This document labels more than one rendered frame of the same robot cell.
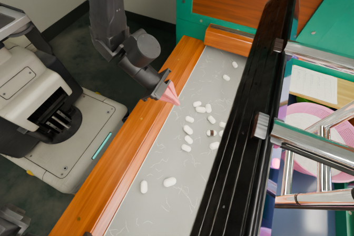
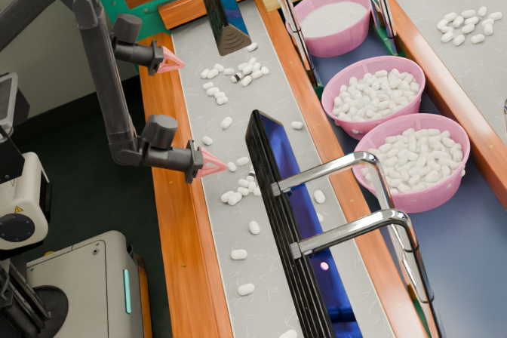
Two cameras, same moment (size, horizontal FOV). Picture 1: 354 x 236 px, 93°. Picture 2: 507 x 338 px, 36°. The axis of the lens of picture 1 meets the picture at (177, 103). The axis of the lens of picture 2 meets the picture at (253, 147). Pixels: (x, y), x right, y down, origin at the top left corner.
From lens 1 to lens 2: 184 cm
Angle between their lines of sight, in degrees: 25
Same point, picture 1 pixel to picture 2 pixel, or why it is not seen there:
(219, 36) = (176, 7)
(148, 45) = (131, 19)
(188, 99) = (194, 79)
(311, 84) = not seen: outside the picture
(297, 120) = (309, 19)
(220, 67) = (204, 38)
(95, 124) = (89, 277)
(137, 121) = not seen: hidden behind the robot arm
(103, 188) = not seen: hidden behind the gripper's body
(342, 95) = not seen: outside the picture
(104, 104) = (77, 250)
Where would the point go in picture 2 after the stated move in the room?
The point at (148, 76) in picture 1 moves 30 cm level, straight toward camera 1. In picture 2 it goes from (142, 48) to (219, 65)
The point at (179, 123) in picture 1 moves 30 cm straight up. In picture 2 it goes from (201, 96) to (161, 10)
